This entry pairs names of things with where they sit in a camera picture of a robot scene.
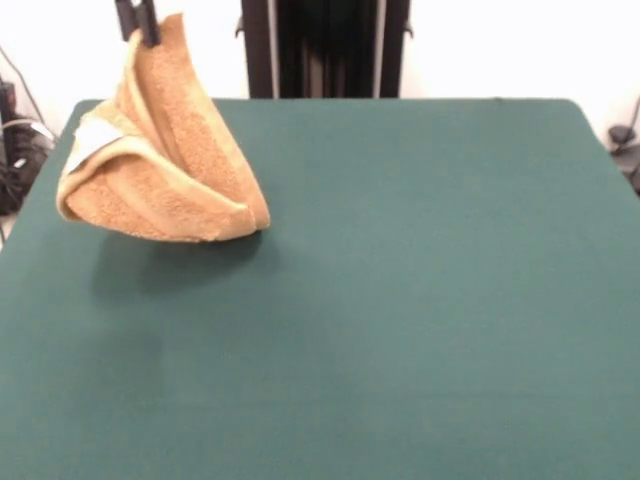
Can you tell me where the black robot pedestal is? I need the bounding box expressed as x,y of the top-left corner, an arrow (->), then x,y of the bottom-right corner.
233,0 -> 416,99

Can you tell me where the tan terry towel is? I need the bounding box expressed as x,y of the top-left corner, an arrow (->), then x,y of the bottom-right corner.
55,13 -> 272,245

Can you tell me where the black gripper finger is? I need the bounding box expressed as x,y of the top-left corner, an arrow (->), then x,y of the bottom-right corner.
113,0 -> 139,42
137,0 -> 163,49

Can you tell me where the dark green table cloth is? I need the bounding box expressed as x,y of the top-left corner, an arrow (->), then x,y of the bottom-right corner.
0,97 -> 640,480

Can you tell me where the small black adapter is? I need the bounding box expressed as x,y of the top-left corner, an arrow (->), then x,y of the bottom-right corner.
0,79 -> 19,116

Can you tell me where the black cable heap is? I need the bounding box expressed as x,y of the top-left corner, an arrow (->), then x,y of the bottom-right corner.
0,44 -> 57,217

